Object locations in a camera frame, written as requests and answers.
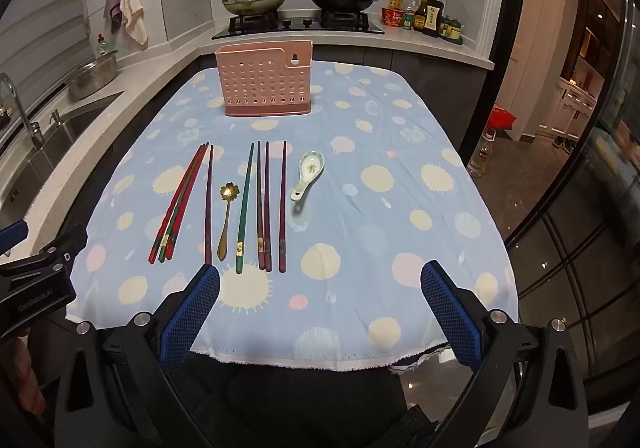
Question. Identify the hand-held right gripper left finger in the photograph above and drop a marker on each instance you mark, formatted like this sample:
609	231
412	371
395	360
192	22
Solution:
192	313

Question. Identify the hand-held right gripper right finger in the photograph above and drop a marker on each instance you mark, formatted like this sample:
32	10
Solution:
452	313

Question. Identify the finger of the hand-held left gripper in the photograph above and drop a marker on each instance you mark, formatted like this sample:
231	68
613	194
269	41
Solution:
12	235
67	243

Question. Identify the green and red chopstick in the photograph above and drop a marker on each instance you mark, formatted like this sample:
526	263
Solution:
166	248

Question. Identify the maroon chopstick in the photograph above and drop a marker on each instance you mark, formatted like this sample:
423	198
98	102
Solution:
283	203
208	203
268	203

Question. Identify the gold flower spoon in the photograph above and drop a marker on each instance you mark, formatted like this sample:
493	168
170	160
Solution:
229	192

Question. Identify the dark brown chopstick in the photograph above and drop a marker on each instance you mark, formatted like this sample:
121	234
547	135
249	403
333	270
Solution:
259	203

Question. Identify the white ceramic soup spoon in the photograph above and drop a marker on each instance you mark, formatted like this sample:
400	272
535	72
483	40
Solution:
311	164

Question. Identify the pink perforated utensil holder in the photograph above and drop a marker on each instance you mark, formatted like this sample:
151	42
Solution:
260	78

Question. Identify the person's left hand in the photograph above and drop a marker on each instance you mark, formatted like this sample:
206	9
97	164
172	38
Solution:
30	378

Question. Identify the steel kitchen sink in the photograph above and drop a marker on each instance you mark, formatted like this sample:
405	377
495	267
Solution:
60	133

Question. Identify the blue spotted tablecloth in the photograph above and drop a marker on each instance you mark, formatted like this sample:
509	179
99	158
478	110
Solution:
375	228

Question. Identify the chrome faucet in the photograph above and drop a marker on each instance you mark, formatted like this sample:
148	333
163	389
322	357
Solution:
22	113

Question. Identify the chrome soap dispenser pump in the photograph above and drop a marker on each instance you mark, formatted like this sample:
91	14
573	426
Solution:
56	117

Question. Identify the glass sliding door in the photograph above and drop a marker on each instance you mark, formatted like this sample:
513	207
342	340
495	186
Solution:
600	278

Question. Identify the cooking oil bottle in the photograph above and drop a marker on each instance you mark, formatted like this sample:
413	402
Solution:
481	156

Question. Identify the steel basin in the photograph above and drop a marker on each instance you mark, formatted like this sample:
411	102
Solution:
92	76

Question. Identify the green dish soap bottle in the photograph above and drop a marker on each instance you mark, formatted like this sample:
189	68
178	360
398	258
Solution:
102	46

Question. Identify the red bag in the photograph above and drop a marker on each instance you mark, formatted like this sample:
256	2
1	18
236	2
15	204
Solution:
501	117

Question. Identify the pair of shoes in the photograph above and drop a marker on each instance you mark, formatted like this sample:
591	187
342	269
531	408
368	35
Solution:
563	144

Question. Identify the white kitchen counter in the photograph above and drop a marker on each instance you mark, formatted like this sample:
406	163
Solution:
165	63

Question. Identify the white window blinds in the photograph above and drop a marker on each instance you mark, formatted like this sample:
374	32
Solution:
45	18

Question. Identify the white cabinet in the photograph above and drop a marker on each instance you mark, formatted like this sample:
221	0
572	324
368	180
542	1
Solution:
570	111

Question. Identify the purple hanging cloth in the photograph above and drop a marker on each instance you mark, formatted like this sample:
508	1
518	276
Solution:
112	3

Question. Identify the white hanging towel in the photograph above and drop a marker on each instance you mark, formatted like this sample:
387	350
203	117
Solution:
135	8

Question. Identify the dark squat jar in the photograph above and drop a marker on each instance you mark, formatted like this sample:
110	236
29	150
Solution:
451	31

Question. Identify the small green jar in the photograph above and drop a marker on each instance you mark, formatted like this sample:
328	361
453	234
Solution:
409	22

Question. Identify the dark soy sauce bottle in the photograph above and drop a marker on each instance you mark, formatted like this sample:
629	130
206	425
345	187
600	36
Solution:
434	18

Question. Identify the beige wok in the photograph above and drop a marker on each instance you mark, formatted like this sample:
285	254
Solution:
255	7

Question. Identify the brown sauce bottle yellow cap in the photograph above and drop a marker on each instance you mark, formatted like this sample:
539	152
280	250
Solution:
421	13

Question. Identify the red bowl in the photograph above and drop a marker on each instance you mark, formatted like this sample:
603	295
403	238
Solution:
392	17

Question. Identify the black gas stove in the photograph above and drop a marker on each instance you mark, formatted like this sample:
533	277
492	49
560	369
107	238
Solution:
300	26

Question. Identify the wooden display cabinet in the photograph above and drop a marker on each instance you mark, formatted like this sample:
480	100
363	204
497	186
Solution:
600	38

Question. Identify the clear plastic bottle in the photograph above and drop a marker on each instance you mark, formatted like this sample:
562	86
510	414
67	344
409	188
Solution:
412	1

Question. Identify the black wok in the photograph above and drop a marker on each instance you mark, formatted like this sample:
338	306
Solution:
342	4

